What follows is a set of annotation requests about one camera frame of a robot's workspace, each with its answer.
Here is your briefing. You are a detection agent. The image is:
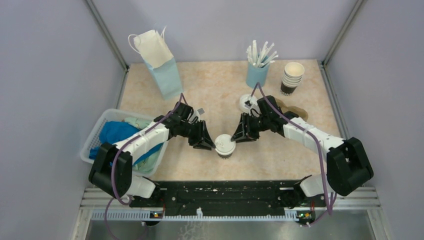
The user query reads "white plastic basket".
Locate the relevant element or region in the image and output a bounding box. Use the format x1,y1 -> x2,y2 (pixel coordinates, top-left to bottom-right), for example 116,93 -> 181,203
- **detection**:
80,108 -> 168,178

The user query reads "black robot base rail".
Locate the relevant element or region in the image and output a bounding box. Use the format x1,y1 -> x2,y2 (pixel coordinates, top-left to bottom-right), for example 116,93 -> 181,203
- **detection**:
130,180 -> 326,217

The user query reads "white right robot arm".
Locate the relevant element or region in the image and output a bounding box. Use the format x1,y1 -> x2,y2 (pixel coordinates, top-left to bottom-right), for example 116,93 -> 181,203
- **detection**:
230,94 -> 374,206

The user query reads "black paper coffee cup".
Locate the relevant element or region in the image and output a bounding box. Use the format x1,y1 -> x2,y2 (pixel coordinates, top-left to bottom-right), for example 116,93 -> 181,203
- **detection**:
215,145 -> 236,159

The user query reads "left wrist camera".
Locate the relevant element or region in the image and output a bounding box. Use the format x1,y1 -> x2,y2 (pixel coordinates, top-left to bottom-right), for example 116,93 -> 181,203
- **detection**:
190,108 -> 205,121

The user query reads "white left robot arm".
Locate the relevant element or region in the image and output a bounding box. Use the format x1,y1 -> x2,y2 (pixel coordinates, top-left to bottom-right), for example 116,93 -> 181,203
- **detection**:
88,102 -> 215,207

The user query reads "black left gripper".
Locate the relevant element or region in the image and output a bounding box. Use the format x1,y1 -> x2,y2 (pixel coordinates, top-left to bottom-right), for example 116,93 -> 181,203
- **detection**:
179,119 -> 216,151

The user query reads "light blue paper bag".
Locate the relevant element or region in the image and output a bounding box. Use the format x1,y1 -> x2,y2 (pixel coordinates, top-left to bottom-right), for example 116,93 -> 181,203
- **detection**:
127,29 -> 184,100

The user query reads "white wrapped straws bundle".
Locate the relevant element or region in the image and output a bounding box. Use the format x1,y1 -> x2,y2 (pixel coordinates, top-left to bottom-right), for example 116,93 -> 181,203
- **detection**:
246,40 -> 279,69

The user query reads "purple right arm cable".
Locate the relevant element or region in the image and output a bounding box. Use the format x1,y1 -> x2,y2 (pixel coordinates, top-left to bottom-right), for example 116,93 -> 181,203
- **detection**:
250,82 -> 337,228

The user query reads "blue cylindrical straw holder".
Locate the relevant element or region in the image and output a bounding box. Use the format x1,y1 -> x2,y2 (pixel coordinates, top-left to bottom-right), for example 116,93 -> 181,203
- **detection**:
245,63 -> 269,89

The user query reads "mint green cloth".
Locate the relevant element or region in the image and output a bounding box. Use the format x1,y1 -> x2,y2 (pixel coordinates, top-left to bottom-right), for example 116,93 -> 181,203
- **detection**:
123,116 -> 168,177

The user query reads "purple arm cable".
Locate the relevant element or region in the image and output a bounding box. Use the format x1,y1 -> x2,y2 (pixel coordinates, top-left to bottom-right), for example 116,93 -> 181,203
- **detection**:
250,82 -> 337,228
104,92 -> 186,240

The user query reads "white coffee cup lid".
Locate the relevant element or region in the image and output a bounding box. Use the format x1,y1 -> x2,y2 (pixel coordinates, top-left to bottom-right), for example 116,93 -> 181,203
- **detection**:
214,134 -> 236,148

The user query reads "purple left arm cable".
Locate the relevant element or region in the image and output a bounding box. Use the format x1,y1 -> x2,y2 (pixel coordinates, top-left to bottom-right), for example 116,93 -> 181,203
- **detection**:
104,92 -> 186,240

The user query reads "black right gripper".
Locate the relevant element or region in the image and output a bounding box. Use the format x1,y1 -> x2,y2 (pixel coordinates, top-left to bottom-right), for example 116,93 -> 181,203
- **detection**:
231,112 -> 271,143

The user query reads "stack of paper cups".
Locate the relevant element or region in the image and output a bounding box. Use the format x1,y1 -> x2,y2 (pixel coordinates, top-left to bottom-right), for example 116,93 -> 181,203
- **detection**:
280,62 -> 305,96

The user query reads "stack of white cup lids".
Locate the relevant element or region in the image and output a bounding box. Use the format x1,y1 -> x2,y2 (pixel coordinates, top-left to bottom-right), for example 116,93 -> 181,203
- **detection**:
238,94 -> 261,117

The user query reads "blue cloth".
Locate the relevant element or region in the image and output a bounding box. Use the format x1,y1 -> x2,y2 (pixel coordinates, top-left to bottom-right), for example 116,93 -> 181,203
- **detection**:
89,117 -> 163,167

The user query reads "brown cardboard cup carrier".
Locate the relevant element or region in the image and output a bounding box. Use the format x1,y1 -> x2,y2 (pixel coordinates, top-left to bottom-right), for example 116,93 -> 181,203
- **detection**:
275,98 -> 309,122

